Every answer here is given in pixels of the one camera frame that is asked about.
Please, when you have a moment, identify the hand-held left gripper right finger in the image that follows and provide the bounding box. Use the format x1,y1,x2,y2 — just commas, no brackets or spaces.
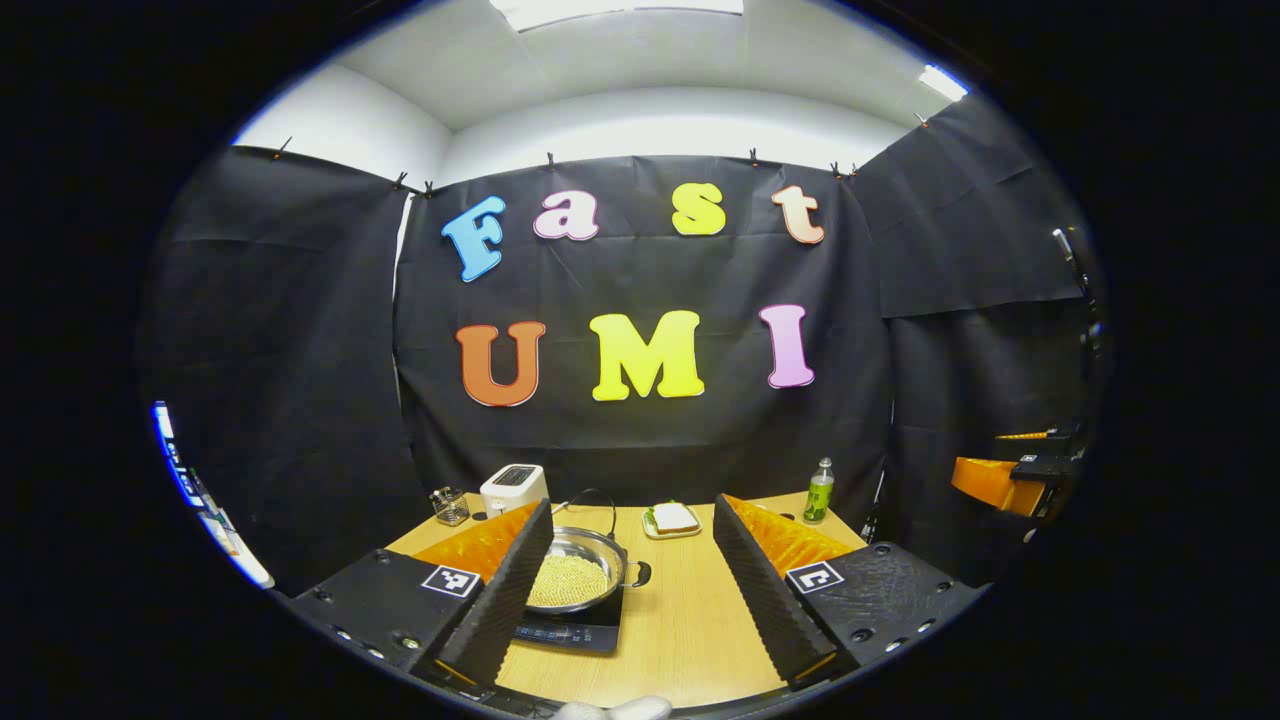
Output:
712,494,991,693

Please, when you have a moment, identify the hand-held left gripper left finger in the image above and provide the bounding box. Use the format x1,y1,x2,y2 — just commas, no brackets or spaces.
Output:
283,498,554,698

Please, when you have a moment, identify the pile of yellow beans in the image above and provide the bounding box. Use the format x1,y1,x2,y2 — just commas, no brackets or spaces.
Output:
527,555,611,608

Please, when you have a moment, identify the black induction cooktop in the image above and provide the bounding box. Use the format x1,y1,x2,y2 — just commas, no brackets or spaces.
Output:
512,585,626,656

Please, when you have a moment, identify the stainless steel pot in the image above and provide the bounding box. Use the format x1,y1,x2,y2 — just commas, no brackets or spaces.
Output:
527,526,653,615

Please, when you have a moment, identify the white toaster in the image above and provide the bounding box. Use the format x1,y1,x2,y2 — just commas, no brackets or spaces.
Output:
479,463,550,518

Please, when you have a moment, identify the green drink bottle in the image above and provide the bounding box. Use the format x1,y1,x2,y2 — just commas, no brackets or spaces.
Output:
803,457,835,526

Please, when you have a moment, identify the small pale green plate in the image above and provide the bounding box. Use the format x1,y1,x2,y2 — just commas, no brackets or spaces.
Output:
642,505,703,541

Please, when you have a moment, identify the small ceiling light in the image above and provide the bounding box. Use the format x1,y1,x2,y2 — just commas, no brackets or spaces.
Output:
918,63,969,103

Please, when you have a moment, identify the row of black cloth clips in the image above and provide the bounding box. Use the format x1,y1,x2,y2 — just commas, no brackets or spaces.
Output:
270,112,931,199

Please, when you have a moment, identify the long ceiling light panel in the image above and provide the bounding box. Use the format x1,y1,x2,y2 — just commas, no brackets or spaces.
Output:
488,0,746,33

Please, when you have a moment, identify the black power cable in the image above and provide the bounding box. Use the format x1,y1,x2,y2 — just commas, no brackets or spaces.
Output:
550,488,618,541

